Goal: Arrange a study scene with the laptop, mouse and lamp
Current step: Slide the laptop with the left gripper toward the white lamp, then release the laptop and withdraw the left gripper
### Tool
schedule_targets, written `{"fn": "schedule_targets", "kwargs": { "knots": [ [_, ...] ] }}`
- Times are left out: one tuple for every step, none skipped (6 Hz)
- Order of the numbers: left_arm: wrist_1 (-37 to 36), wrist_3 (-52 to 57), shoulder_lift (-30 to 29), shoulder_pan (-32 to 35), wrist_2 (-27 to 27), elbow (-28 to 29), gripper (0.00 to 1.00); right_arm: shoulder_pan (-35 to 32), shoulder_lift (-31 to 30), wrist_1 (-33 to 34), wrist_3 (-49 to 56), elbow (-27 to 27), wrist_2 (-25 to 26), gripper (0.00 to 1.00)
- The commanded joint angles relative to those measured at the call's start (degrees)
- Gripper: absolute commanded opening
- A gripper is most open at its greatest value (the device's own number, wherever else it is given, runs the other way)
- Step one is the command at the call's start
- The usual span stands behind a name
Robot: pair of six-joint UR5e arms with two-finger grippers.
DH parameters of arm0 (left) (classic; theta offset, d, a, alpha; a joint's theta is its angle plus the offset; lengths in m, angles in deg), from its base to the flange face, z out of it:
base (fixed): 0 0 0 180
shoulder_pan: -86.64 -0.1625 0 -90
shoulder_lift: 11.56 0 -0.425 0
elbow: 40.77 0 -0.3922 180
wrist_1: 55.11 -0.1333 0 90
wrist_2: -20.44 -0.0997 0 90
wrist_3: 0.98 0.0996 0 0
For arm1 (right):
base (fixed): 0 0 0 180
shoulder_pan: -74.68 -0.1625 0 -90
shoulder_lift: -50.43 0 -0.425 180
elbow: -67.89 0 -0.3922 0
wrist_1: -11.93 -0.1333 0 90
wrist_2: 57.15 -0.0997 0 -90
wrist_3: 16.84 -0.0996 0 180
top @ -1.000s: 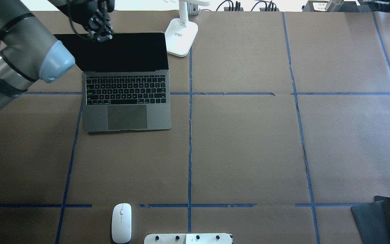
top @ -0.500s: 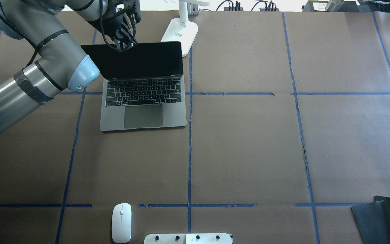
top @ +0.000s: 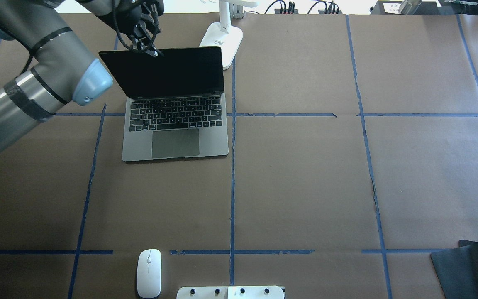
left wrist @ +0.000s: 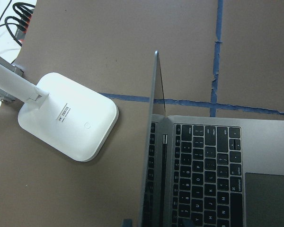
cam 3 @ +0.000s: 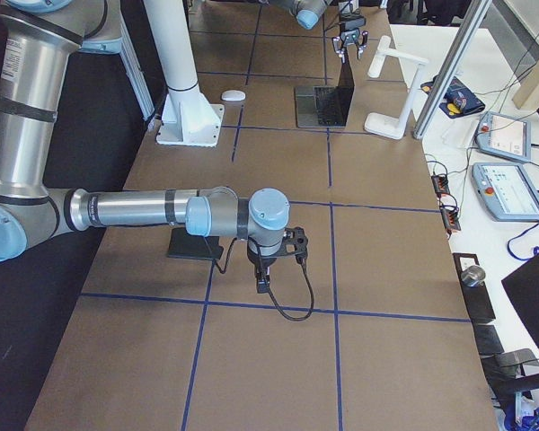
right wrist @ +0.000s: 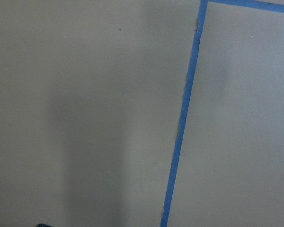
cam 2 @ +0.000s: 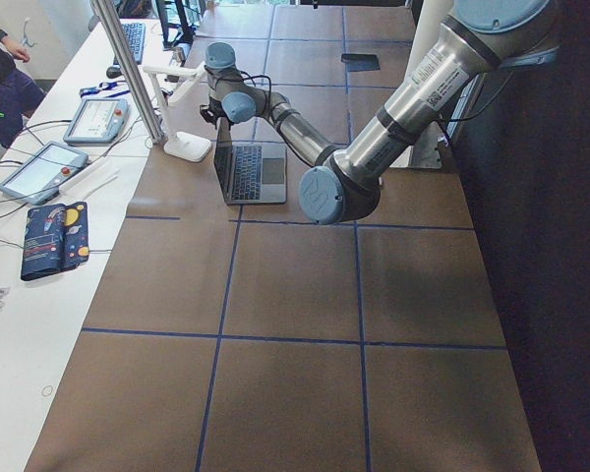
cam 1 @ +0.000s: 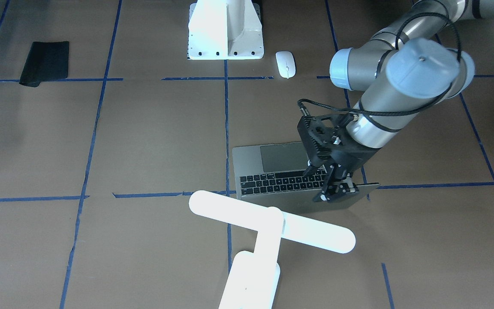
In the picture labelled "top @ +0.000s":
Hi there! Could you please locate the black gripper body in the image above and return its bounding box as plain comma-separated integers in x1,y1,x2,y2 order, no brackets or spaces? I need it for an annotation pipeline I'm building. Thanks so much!
115,0,164,38

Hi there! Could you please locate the grey laptop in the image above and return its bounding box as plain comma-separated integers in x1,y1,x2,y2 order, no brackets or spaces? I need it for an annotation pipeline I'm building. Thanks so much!
99,46,228,162

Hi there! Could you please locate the black mouse pad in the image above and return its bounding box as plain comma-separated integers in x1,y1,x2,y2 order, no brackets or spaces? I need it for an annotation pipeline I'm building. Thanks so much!
430,240,478,299

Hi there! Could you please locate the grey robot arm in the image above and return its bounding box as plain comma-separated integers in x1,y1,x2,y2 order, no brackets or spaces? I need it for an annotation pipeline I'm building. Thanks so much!
0,0,113,153

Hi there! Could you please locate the white desk lamp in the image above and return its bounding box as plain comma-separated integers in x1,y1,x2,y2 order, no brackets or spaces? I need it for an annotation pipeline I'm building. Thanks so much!
199,0,260,70

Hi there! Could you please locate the white computer mouse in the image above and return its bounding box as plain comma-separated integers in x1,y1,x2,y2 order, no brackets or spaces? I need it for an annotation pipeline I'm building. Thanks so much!
136,249,162,299

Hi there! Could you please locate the black power strip with plugs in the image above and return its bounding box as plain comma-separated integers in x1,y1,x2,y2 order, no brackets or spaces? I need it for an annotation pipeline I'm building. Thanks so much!
256,0,343,15

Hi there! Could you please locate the black box with label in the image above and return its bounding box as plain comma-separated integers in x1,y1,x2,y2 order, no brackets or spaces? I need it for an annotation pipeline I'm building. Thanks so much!
370,0,441,15

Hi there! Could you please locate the silver metal cylinder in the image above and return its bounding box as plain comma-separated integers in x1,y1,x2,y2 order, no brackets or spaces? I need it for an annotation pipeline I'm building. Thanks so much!
397,0,422,15

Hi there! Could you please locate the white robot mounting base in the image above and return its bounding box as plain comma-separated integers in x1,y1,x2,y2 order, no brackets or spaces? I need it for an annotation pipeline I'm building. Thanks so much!
176,285,286,299

